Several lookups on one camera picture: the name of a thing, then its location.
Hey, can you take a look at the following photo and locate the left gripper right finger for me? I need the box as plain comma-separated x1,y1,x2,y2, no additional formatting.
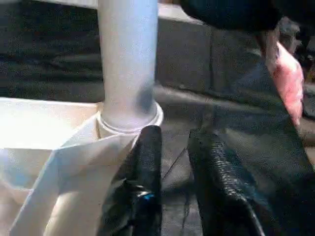
187,129,276,236

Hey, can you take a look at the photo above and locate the white plastic table top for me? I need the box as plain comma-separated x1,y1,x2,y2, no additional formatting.
0,97,164,236

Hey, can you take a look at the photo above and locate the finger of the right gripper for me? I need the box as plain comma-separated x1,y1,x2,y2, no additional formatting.
179,0,282,33

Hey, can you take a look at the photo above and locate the white plastic table leg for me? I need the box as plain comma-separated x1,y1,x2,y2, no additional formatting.
97,0,159,134

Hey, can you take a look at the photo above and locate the black work mat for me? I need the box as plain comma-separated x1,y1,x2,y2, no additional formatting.
0,0,315,236

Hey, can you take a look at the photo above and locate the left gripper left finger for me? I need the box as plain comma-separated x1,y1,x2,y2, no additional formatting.
97,125,163,236

